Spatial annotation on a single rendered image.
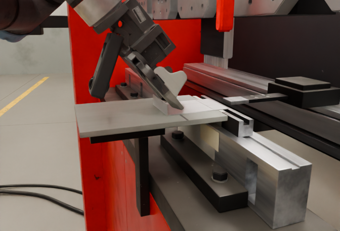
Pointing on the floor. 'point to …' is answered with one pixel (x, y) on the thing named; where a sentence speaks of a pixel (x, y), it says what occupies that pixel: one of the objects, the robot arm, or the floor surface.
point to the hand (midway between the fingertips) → (170, 103)
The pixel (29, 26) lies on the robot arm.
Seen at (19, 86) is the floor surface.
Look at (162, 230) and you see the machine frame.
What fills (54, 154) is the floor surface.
